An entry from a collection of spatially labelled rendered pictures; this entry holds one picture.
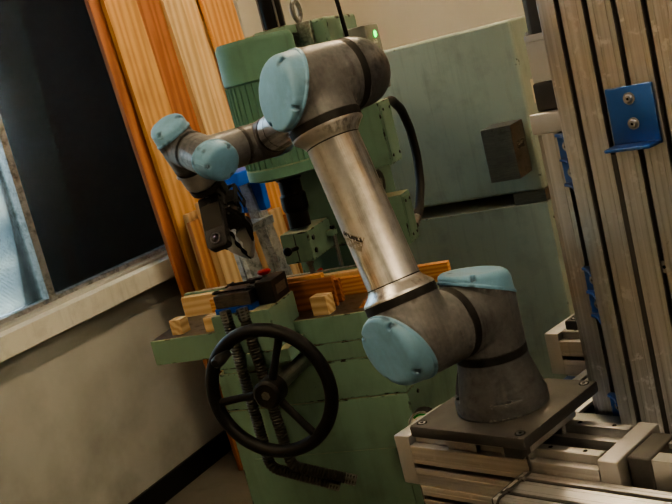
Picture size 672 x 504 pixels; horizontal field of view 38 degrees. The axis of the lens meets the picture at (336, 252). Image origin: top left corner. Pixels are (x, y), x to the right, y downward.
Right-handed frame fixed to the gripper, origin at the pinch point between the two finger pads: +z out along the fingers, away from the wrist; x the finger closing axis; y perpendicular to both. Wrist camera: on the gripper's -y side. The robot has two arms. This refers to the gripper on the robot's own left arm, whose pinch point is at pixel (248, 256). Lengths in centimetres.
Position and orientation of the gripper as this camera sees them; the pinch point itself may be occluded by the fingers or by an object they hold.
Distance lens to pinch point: 209.9
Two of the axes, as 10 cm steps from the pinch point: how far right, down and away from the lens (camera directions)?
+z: 4.0, 6.8, 6.2
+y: -0.3, -6.6, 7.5
